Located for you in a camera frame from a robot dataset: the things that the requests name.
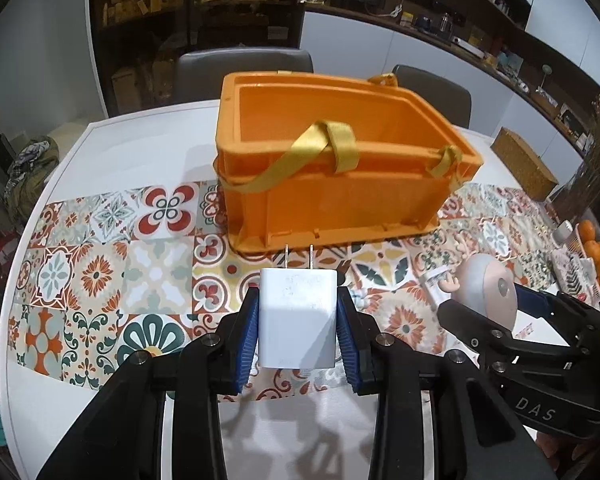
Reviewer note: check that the dark wooden shelf cabinet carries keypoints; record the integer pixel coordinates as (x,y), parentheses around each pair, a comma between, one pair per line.
(130,35)

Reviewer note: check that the white counter cabinet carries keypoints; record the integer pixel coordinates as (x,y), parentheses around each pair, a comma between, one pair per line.
(355,45)

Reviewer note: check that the white tape roll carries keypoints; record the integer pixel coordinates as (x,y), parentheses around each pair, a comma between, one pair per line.
(562,232)

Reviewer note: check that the white fruit basket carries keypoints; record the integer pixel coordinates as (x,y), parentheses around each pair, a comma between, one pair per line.
(572,242)

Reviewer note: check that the white charger plug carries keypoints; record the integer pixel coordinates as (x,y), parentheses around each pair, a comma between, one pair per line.
(297,320)

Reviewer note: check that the pile of oranges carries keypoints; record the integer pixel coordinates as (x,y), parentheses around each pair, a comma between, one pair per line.
(592,250)

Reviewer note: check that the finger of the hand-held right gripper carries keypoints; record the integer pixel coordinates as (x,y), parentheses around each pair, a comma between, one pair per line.
(465,322)
(535,300)

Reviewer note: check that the woven wicker box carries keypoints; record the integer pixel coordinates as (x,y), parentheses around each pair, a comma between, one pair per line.
(522,162)

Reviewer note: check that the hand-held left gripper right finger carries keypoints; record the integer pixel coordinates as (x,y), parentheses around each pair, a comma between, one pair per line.
(347,345)

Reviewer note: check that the pink round antler night light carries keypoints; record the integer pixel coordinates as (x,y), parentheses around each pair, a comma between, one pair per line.
(485,290)

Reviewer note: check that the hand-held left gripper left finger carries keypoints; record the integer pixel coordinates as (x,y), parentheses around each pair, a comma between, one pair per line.
(245,340)

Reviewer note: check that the white round stool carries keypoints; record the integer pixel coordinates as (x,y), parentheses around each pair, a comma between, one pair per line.
(67,132)

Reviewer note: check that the tile patterned tablecloth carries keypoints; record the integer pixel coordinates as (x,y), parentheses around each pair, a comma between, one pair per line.
(105,160)

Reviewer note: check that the floral fabric bag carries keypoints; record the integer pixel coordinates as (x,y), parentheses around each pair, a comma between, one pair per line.
(30,160)

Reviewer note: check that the grey chair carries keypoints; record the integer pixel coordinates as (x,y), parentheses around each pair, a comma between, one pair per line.
(240,72)
(430,87)

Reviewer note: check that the orange plastic crate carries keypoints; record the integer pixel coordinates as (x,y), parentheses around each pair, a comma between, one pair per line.
(340,200)

